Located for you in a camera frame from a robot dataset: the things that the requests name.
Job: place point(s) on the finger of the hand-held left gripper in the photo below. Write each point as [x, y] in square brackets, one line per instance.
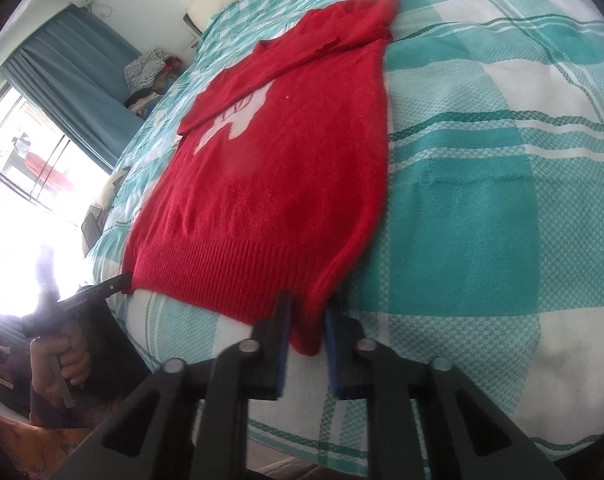
[109, 285]

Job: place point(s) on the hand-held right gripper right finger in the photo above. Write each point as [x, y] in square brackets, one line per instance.
[334, 360]

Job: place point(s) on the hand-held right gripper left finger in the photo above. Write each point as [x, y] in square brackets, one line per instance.
[281, 355]

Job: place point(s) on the red sweater with white figure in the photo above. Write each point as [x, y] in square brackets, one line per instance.
[282, 185]

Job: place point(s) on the pile of mixed clothes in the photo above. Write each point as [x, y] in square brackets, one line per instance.
[149, 80]

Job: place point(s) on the person's left hand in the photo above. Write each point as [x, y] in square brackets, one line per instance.
[72, 360]

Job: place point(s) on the beige printed cushion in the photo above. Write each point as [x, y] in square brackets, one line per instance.
[94, 220]

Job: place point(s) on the orange patterned cloth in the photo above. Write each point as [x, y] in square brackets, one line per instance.
[27, 450]

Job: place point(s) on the red cloth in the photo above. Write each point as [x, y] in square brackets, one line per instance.
[44, 170]

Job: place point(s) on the teal white plaid blanket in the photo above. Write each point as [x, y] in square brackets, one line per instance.
[457, 210]

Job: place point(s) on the blue curtain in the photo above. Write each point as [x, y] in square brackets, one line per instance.
[72, 75]

